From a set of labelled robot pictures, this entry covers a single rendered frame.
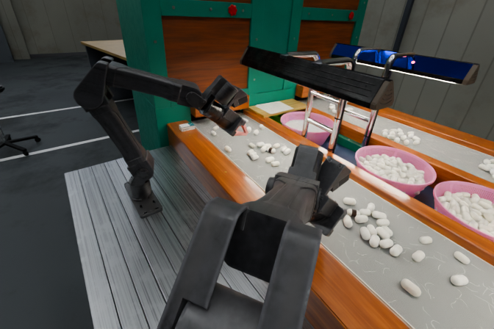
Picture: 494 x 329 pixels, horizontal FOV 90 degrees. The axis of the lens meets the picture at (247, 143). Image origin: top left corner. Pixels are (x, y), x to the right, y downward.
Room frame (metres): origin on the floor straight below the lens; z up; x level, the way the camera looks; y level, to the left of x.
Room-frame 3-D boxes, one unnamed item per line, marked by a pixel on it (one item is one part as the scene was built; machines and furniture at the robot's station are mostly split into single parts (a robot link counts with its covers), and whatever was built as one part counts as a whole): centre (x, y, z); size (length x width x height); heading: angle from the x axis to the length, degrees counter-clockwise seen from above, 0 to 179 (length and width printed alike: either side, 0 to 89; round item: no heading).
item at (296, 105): (1.33, -0.17, 0.77); 0.33 x 0.15 x 0.01; 125
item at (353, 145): (1.12, -0.56, 0.90); 0.20 x 0.19 x 0.45; 35
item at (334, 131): (0.89, -0.23, 0.90); 0.20 x 0.19 x 0.45; 35
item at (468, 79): (1.17, -0.62, 1.08); 0.62 x 0.08 x 0.07; 35
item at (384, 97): (0.85, -0.16, 1.08); 0.62 x 0.08 x 0.07; 35
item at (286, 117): (1.15, -0.29, 0.72); 0.27 x 0.27 x 0.10
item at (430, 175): (0.79, -0.54, 0.72); 0.27 x 0.27 x 0.10
